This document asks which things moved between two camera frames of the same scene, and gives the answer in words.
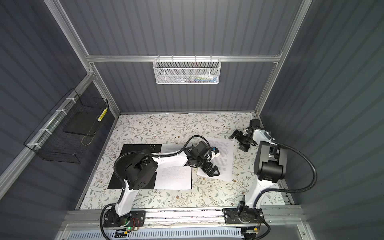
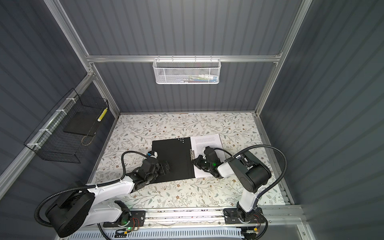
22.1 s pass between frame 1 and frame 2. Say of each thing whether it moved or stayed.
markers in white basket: stayed
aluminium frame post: stayed
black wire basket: stayed
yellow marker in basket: stayed
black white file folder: moved
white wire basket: stayed
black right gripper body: moved
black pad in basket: stayed
